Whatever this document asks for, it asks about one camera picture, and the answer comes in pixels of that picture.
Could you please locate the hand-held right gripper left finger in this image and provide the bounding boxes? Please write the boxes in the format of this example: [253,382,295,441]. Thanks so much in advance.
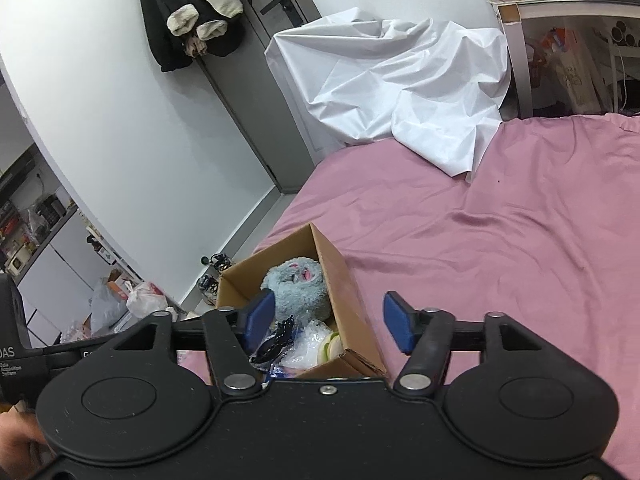
[102,290,277,395]

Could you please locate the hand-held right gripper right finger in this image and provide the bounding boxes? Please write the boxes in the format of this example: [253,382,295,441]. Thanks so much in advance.
[383,290,551,395]

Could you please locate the black and white plush toy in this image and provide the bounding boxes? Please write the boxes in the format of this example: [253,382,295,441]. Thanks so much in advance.
[250,316,297,367]

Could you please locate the light blue plush toy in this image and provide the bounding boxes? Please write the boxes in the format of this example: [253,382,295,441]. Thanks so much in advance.
[260,257,333,328]

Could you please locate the clear plastic bag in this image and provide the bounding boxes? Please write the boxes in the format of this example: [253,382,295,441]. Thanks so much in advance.
[280,320,336,368]

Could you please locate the blue tissue pack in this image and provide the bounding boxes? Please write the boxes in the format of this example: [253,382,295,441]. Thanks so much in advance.
[267,362,301,381]

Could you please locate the brown cardboard box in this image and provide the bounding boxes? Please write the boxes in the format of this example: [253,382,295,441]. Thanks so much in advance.
[216,222,388,381]

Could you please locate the hamburger plush toy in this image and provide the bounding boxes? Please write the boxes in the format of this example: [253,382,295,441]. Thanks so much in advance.
[317,332,346,363]

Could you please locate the person's left hand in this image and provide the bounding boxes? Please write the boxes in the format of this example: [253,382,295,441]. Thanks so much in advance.
[0,407,48,480]

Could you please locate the pair of shoes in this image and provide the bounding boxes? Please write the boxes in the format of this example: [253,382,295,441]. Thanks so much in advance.
[197,254,236,306]

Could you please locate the white cabinet counter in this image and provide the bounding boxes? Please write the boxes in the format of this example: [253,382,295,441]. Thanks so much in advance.
[0,142,131,351]

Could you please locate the grey plastic bag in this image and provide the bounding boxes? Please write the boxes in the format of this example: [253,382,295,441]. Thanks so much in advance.
[90,285,131,333]

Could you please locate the white and red plastic bag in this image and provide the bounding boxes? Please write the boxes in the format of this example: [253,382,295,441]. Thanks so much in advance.
[126,281,168,318]

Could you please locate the white crumpled cover sheet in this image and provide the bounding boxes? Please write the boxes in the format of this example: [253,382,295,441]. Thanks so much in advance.
[264,7,512,178]

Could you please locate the grey door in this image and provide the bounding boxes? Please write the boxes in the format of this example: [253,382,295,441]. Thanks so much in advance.
[192,0,323,196]

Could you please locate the printed shopping bag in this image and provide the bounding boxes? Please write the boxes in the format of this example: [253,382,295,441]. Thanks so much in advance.
[540,27,608,116]

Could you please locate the black and cream hanging jacket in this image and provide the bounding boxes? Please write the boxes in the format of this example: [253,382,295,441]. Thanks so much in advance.
[136,0,247,73]

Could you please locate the white desk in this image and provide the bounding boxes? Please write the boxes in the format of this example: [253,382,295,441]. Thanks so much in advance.
[492,0,640,118]

